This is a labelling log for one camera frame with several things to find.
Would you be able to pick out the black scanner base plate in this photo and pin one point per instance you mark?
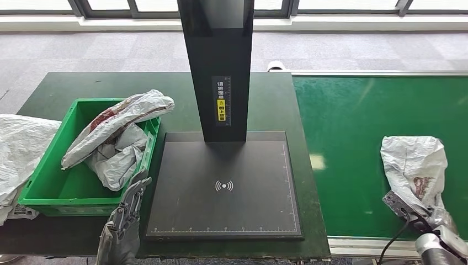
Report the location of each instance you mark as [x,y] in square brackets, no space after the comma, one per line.
[223,208]

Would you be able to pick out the small plain grey parcel bag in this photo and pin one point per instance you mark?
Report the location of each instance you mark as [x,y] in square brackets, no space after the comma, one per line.
[117,164]

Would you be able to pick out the green plastic crate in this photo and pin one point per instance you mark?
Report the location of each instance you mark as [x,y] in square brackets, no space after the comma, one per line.
[55,186]

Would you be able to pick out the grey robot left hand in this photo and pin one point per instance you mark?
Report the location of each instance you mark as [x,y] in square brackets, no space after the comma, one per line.
[120,241]

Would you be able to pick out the crumpled white woven sack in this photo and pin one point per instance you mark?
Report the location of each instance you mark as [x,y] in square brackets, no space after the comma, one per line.
[22,146]

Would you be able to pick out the white conveyor roller end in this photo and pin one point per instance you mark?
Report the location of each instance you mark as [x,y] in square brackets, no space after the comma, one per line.
[276,66]

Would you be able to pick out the black and yellow column sticker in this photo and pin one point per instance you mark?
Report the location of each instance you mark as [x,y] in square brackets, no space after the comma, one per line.
[221,101]

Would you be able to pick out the white window sill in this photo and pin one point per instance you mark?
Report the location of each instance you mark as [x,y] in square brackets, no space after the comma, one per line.
[329,22]

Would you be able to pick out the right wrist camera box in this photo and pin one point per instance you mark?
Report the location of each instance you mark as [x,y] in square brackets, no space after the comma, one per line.
[398,204]

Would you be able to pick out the white crate label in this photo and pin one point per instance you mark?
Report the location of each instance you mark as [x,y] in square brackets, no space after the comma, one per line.
[149,153]

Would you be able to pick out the wide grey parcel brown print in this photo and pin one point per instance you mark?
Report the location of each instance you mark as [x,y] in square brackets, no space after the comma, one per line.
[413,161]

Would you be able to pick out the long grey parcel red print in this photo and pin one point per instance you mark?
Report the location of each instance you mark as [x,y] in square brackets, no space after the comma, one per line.
[120,117]

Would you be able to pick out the black scanner column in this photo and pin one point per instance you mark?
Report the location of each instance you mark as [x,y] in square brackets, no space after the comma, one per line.
[216,55]

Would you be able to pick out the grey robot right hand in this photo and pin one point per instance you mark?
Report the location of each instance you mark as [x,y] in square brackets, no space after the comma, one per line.
[438,218]

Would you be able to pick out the green conveyor belt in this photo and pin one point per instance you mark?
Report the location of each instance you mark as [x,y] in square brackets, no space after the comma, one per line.
[347,146]

